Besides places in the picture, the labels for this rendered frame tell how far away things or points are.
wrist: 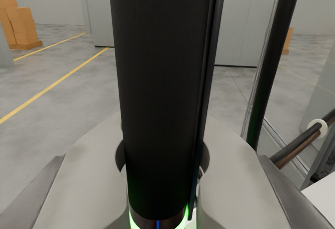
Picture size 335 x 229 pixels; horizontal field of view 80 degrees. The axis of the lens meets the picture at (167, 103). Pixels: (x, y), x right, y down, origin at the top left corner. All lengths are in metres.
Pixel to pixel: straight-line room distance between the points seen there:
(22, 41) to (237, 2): 6.66
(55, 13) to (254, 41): 11.39
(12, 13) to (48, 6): 6.28
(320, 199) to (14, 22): 8.30
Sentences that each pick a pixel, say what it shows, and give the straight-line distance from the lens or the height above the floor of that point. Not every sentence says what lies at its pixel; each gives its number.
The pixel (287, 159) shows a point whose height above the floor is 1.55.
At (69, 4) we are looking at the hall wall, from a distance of 13.77.
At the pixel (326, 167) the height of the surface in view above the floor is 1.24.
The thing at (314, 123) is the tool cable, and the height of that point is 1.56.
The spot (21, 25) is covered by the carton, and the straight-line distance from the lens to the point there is 8.26.
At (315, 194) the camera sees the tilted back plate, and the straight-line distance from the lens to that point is 0.65.
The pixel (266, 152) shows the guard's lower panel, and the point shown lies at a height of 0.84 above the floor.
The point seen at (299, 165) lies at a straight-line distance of 1.24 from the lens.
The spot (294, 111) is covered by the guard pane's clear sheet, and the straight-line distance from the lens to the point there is 1.26.
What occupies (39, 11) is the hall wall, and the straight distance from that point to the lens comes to 14.75.
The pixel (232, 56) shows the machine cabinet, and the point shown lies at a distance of 5.88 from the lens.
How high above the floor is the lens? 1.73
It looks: 28 degrees down
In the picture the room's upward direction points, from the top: 2 degrees clockwise
